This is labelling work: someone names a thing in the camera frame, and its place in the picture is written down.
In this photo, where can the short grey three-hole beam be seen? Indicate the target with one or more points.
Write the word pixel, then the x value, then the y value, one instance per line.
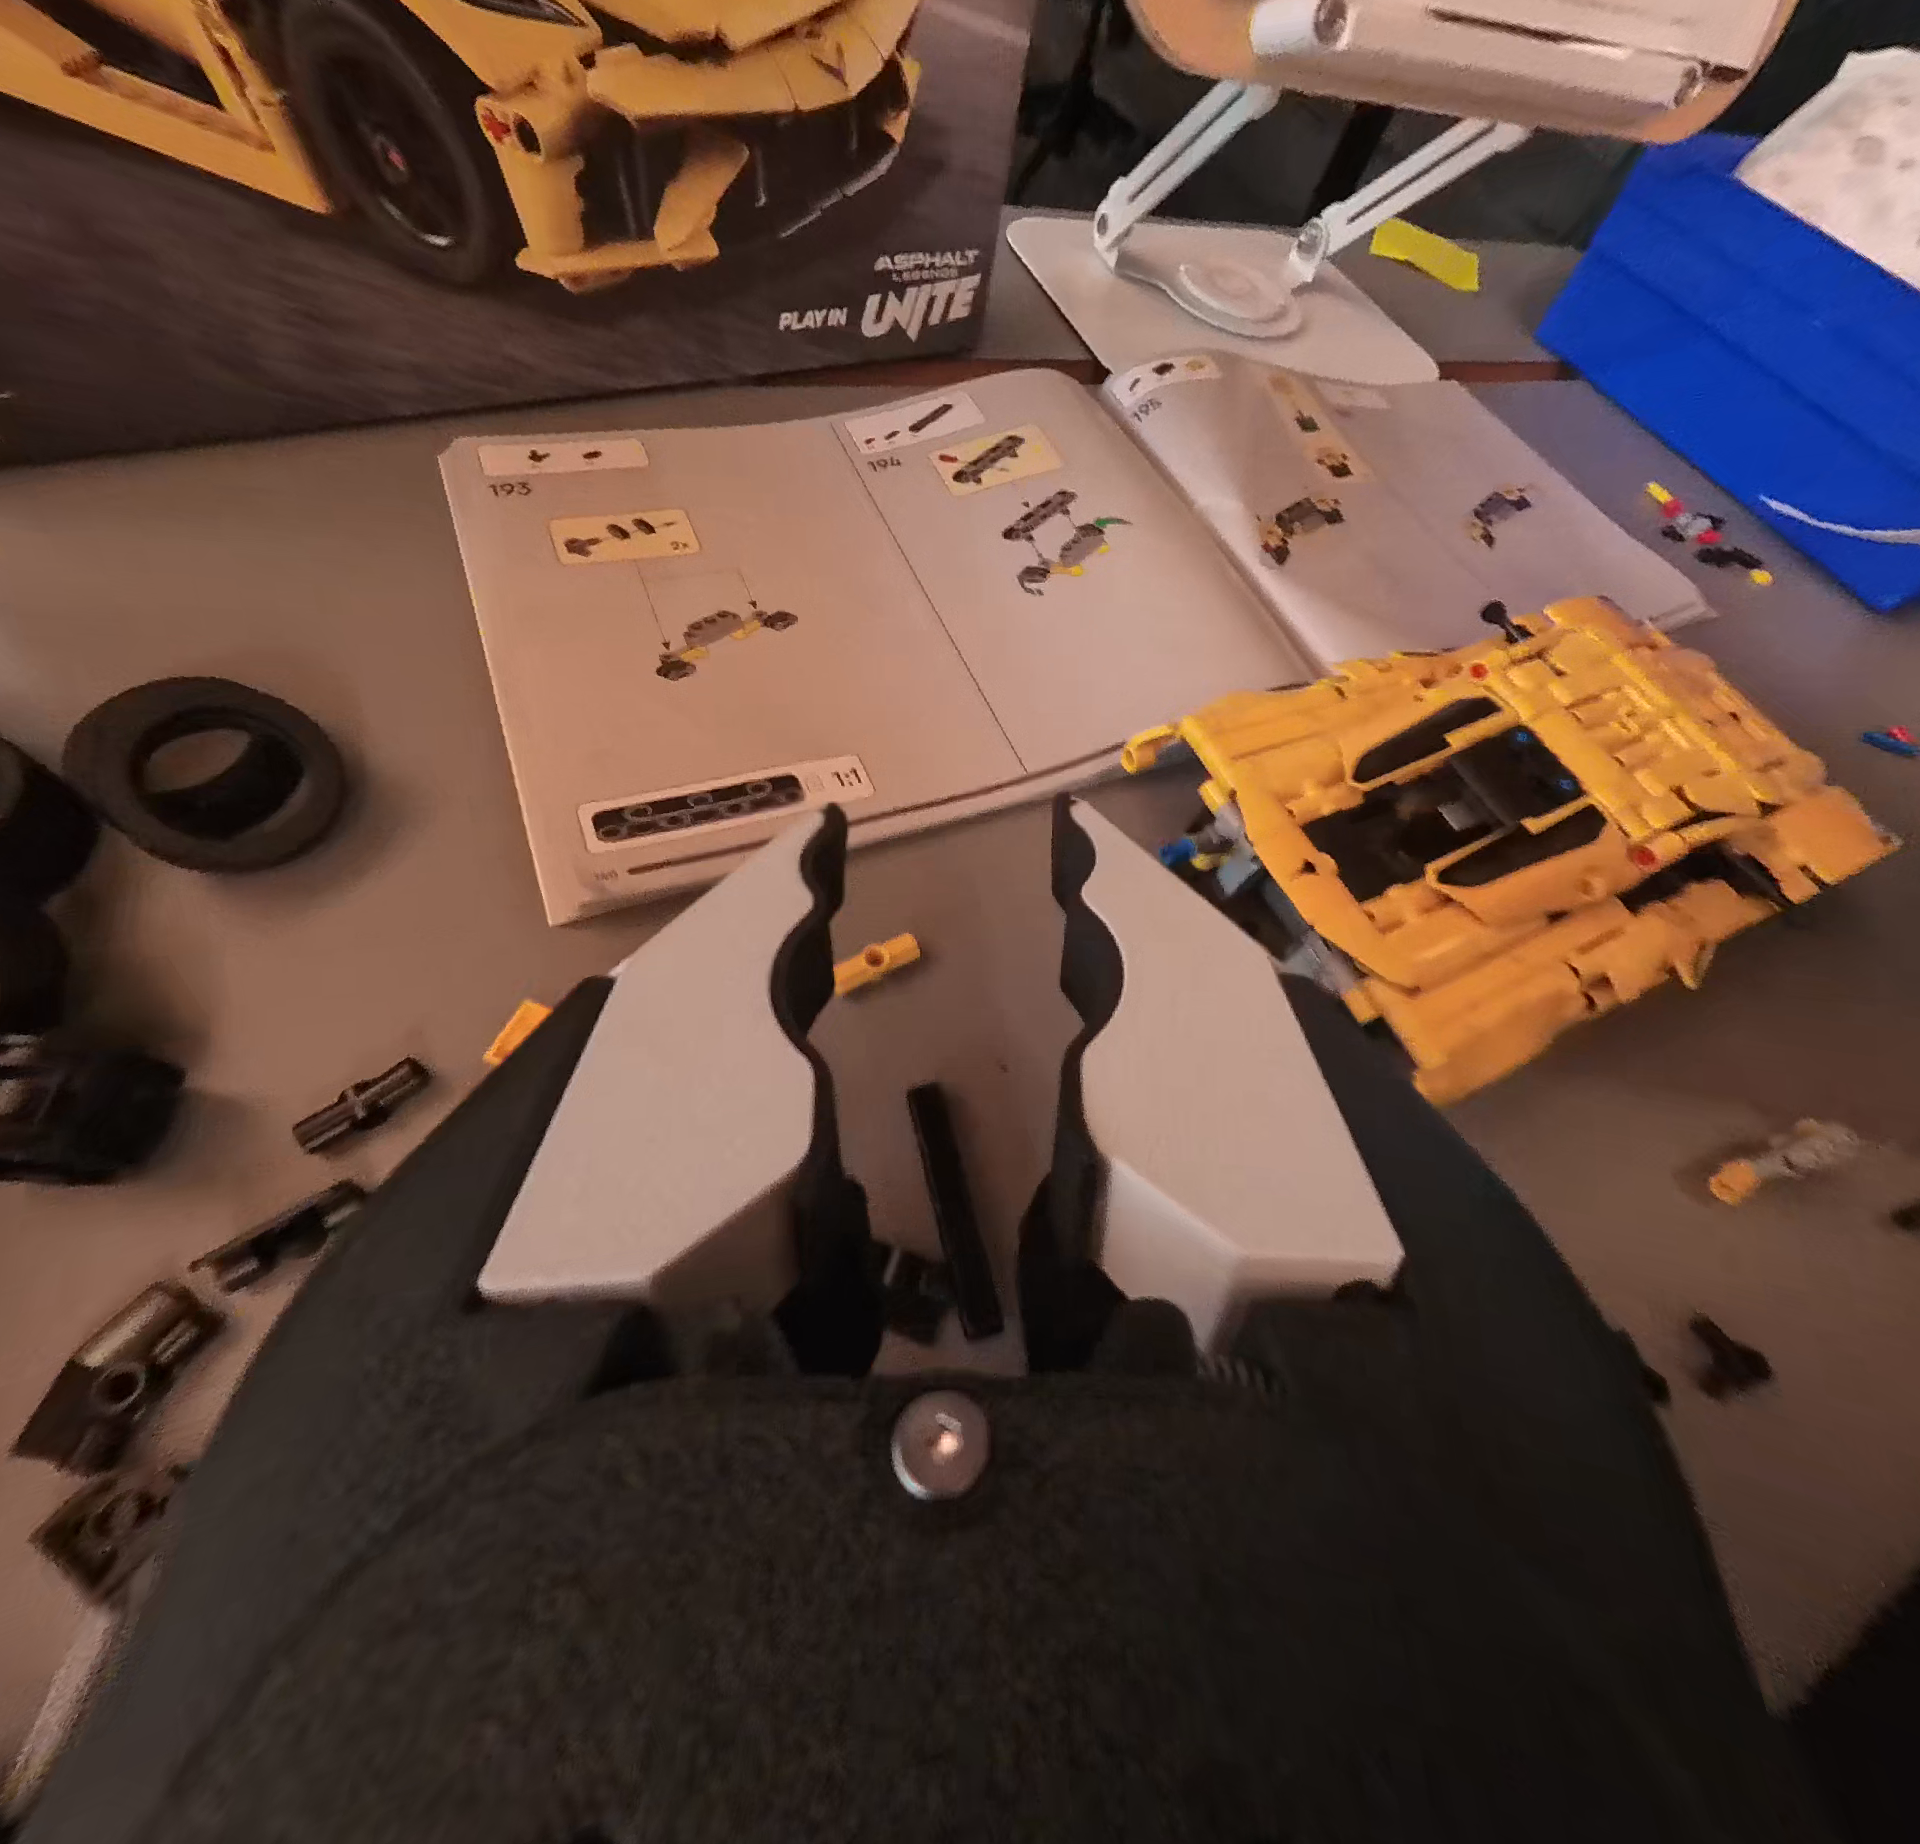
pixel 1815 1147

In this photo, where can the black toy tire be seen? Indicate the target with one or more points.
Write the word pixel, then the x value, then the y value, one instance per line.
pixel 308 795
pixel 30 974

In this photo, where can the black connector piece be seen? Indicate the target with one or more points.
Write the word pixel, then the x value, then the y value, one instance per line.
pixel 1725 1353
pixel 1653 1382

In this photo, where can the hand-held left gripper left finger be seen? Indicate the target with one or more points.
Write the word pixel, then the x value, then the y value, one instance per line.
pixel 660 1125

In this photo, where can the pile of yellow black pieces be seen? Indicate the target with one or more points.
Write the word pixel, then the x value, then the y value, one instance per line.
pixel 360 1096

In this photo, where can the yellow paper scrap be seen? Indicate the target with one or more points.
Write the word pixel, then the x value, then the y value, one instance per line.
pixel 1425 255

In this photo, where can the toy car set box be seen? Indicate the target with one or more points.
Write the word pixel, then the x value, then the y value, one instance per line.
pixel 150 299

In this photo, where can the pile of red black pins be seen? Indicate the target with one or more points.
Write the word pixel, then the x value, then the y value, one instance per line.
pixel 1893 742

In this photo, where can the grey desk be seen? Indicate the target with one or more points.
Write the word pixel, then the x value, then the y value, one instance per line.
pixel 224 585

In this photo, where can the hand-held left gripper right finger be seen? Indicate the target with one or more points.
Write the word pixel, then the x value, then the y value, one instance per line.
pixel 1230 1108

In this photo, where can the white paper strip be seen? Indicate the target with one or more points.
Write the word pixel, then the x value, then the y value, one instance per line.
pixel 1844 528

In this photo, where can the blue plastic bin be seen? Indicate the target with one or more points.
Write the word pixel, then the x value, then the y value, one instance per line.
pixel 1725 328

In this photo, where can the yellow brick toy car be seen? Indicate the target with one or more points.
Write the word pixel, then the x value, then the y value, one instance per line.
pixel 1500 1005

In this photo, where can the black toy wheel rim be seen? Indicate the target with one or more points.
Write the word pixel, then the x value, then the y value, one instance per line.
pixel 91 1108

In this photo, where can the building instruction booklet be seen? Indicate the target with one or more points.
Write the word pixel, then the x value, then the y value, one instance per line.
pixel 750 705

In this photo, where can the small black connector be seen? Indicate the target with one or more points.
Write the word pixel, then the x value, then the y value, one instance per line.
pixel 913 1293

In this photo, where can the cluster of mixed small pins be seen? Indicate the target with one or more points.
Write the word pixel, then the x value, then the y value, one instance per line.
pixel 1703 526

